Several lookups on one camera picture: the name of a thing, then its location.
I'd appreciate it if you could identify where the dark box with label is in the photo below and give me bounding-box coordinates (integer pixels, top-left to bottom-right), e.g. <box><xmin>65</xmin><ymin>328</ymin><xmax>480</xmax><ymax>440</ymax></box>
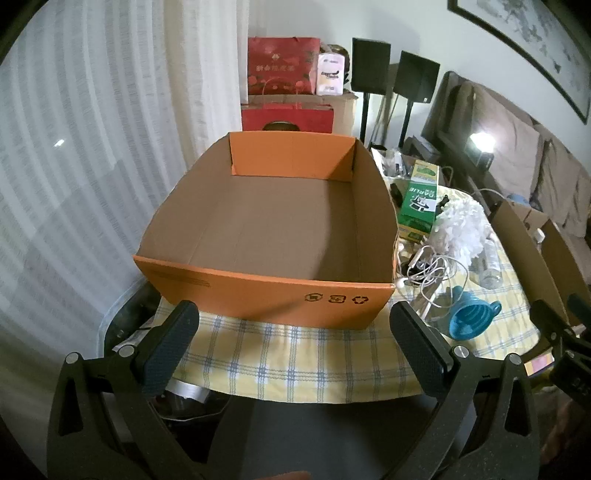
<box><xmin>406</xmin><ymin>136</ymin><xmax>439</xmax><ymax>161</ymax></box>

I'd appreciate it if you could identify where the white charging cable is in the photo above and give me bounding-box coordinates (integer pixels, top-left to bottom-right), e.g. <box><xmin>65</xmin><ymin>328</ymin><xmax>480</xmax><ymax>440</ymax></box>
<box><xmin>471</xmin><ymin>186</ymin><xmax>509</xmax><ymax>205</ymax></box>

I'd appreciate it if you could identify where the dark wooden sofa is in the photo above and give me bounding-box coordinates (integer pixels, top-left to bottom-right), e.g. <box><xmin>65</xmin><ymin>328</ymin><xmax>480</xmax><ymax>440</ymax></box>
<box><xmin>422</xmin><ymin>71</ymin><xmax>591</xmax><ymax>241</ymax></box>

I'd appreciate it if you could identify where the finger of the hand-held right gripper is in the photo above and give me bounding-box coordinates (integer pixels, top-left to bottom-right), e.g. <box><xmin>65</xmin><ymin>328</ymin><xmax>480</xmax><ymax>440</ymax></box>
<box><xmin>568</xmin><ymin>292</ymin><xmax>591</xmax><ymax>326</ymax></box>
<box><xmin>529</xmin><ymin>299</ymin><xmax>583</xmax><ymax>346</ymax></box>

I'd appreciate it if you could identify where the white earphone cable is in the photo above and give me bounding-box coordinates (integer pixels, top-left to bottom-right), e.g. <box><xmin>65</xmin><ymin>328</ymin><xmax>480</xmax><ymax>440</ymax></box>
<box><xmin>392</xmin><ymin>244</ymin><xmax>451</xmax><ymax>291</ymax></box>

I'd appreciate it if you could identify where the black speaker stand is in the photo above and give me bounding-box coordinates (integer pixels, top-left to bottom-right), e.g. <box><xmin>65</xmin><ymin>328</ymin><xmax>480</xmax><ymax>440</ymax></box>
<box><xmin>359</xmin><ymin>92</ymin><xmax>371</xmax><ymax>144</ymax></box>
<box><xmin>398</xmin><ymin>99</ymin><xmax>413</xmax><ymax>140</ymax></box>

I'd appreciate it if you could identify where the pink and white tissue pack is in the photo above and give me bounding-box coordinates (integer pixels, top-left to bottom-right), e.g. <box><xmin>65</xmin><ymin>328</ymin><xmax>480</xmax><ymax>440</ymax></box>
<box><xmin>315</xmin><ymin>52</ymin><xmax>347</xmax><ymax>95</ymax></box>

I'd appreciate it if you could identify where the black speaker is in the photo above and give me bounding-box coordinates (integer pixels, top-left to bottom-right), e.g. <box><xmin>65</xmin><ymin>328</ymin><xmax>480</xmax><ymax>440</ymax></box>
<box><xmin>394</xmin><ymin>51</ymin><xmax>441</xmax><ymax>104</ymax></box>
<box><xmin>352</xmin><ymin>38</ymin><xmax>391</xmax><ymax>93</ymax></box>

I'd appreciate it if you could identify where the thick white cable loop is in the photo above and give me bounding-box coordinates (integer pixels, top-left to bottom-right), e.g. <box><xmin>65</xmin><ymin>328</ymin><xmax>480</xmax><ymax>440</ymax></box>
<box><xmin>418</xmin><ymin>256</ymin><xmax>470</xmax><ymax>324</ymax></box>

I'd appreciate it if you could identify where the green and yellow box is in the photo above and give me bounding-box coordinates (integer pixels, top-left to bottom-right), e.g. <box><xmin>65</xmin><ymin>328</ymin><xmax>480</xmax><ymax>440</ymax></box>
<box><xmin>397</xmin><ymin>160</ymin><xmax>439</xmax><ymax>241</ymax></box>

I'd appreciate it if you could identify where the yellow checked cloth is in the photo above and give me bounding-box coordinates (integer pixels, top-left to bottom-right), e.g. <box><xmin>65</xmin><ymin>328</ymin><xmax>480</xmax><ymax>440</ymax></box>
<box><xmin>178</xmin><ymin>182</ymin><xmax>541</xmax><ymax>402</ymax></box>

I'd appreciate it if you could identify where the brown cardboard box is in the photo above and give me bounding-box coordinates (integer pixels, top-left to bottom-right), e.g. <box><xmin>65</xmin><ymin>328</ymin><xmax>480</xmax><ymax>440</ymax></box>
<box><xmin>489</xmin><ymin>198</ymin><xmax>591</xmax><ymax>333</ymax></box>

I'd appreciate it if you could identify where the brown cushion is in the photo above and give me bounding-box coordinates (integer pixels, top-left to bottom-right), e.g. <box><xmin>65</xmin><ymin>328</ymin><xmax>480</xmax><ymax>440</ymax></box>
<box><xmin>466</xmin><ymin>83</ymin><xmax>542</xmax><ymax>195</ymax></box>
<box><xmin>536</xmin><ymin>134</ymin><xmax>591</xmax><ymax>237</ymax></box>

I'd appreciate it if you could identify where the clear plastic bottle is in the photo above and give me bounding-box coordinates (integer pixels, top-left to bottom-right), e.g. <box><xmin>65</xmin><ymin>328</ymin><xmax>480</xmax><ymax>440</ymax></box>
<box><xmin>480</xmin><ymin>237</ymin><xmax>503</xmax><ymax>289</ymax></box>

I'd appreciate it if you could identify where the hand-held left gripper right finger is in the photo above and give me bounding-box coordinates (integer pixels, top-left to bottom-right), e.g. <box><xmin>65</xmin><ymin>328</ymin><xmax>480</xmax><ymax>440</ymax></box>
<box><xmin>389</xmin><ymin>301</ymin><xmax>541</xmax><ymax>480</ymax></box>

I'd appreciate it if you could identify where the red gift bag with window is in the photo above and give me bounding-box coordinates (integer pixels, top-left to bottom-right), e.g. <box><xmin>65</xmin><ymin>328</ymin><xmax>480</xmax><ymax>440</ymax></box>
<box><xmin>241</xmin><ymin>104</ymin><xmax>334</xmax><ymax>134</ymax></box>

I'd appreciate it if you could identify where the clear plastic package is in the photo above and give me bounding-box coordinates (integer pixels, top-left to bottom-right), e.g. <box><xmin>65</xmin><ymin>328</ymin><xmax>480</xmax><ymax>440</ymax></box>
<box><xmin>372</xmin><ymin>148</ymin><xmax>407</xmax><ymax>178</ymax></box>

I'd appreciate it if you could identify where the blue silicone funnel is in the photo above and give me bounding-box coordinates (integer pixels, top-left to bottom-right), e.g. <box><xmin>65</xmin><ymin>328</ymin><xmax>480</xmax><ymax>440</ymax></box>
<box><xmin>449</xmin><ymin>285</ymin><xmax>502</xmax><ymax>341</ymax></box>

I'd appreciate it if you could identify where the framed painting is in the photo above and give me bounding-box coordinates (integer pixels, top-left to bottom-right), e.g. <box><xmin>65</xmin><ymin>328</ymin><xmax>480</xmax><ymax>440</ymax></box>
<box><xmin>447</xmin><ymin>0</ymin><xmax>591</xmax><ymax>125</ymax></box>

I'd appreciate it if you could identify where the white fluffy duster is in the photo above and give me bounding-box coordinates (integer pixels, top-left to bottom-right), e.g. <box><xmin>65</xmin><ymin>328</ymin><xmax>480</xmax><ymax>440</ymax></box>
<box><xmin>429</xmin><ymin>198</ymin><xmax>492</xmax><ymax>268</ymax></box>

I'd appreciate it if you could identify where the cluttered cardboard box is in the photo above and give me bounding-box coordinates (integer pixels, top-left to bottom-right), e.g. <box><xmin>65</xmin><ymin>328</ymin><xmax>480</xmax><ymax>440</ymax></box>
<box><xmin>369</xmin><ymin>145</ymin><xmax>445</xmax><ymax>182</ymax></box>

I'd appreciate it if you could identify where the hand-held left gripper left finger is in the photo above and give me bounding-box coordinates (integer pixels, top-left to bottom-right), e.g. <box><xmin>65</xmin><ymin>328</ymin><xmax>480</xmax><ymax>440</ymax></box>
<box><xmin>46</xmin><ymin>300</ymin><xmax>208</xmax><ymax>480</ymax></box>

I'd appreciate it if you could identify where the red patterned gift bag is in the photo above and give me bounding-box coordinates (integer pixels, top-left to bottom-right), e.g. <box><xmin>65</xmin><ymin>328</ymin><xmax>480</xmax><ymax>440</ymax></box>
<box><xmin>248</xmin><ymin>37</ymin><xmax>321</xmax><ymax>95</ymax></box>

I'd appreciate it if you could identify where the white curtain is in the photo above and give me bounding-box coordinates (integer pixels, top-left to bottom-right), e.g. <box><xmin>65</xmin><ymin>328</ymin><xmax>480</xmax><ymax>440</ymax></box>
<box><xmin>0</xmin><ymin>0</ymin><xmax>252</xmax><ymax>301</ymax></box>

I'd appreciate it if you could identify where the black device with light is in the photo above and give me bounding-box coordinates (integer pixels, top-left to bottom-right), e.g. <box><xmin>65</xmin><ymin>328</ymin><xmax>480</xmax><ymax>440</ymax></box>
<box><xmin>466</xmin><ymin>131</ymin><xmax>496</xmax><ymax>172</ymax></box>

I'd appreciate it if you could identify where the orange cardboard box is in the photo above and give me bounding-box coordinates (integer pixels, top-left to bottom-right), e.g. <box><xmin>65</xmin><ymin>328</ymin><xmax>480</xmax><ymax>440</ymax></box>
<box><xmin>133</xmin><ymin>130</ymin><xmax>398</xmax><ymax>330</ymax></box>

